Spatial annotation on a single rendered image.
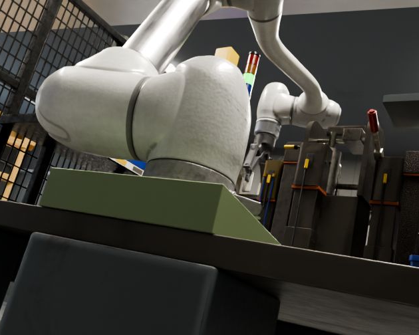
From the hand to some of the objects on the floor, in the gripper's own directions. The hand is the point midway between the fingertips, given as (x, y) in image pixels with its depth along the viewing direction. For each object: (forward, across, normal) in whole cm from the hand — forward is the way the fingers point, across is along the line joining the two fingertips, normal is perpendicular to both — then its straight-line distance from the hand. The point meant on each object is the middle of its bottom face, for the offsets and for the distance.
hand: (253, 191), depth 166 cm
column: (+105, -77, -33) cm, 134 cm away
